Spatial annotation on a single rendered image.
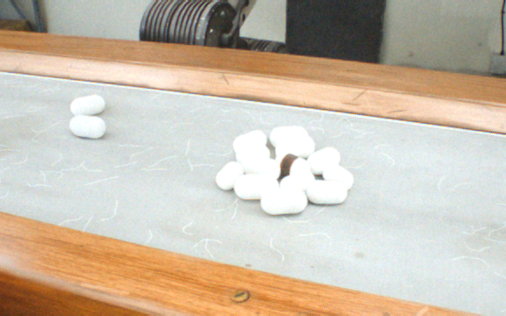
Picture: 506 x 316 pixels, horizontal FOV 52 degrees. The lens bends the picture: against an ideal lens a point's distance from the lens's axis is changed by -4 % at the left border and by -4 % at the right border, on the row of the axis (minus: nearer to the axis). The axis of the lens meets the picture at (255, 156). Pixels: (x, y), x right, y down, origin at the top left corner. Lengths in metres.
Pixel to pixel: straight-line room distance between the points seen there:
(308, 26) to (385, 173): 2.06
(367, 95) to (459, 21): 1.94
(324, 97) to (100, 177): 0.26
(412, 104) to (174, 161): 0.26
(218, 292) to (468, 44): 2.31
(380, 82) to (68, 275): 0.41
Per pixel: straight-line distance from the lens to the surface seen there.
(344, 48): 2.52
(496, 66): 2.55
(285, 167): 0.46
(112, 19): 2.94
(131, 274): 0.34
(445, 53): 2.56
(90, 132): 0.55
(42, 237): 0.38
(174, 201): 0.44
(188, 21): 0.87
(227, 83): 0.64
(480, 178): 0.51
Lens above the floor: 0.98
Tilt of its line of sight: 28 degrees down
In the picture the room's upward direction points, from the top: straight up
